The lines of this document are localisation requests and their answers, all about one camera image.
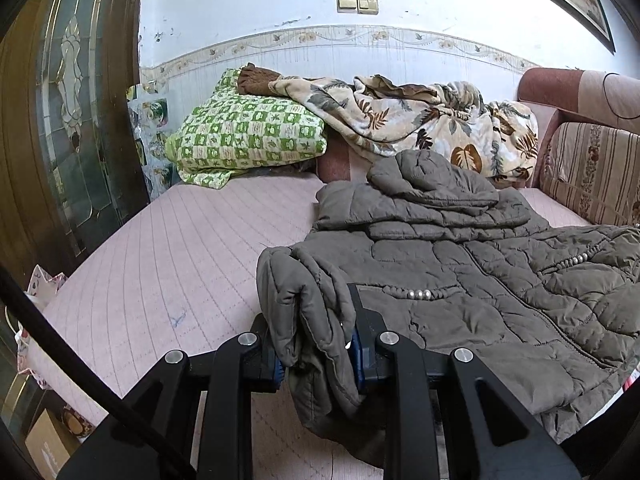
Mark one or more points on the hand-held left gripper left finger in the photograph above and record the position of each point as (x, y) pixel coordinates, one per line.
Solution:
(265, 360)

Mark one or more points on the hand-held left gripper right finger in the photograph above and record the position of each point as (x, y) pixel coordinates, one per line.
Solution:
(357, 365)

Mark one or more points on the grey quilted puffer jacket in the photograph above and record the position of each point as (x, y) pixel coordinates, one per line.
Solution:
(475, 310)

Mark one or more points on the pink quilted bed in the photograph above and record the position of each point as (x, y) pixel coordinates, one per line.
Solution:
(175, 260)

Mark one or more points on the green checkered pillow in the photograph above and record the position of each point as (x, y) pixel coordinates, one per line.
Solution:
(240, 135)

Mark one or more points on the white printed paper bag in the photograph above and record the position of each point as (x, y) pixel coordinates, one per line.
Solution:
(45, 285)

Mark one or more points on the cardboard box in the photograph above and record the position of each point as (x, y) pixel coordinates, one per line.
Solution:
(45, 440)

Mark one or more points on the beige leaf print blanket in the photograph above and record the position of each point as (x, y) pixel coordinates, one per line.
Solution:
(400, 110)

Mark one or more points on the white green printed cloth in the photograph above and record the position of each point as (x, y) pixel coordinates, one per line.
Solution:
(150, 120)

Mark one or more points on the brown knitted cloth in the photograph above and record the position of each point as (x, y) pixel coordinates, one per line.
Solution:
(252, 80)

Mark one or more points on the striped floral cushion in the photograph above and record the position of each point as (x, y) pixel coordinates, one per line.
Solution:
(595, 170)

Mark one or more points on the wooden door with stained glass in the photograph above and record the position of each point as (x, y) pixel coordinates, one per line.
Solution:
(75, 110)

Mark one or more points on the pink sofa backrest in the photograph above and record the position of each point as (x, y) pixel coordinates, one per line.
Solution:
(575, 90)

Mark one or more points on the beige wall switch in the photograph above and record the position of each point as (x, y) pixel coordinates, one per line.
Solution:
(347, 4)
(368, 5)

